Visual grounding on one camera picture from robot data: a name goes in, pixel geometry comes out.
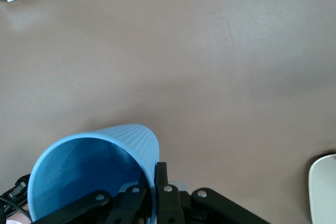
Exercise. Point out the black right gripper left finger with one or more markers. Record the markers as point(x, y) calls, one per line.
point(86, 205)

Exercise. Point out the cream white toaster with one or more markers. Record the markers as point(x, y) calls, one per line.
point(324, 190)

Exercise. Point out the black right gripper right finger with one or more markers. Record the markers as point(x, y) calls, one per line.
point(168, 203)

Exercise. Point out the blue ribbed cup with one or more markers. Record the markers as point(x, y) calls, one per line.
point(78, 161)

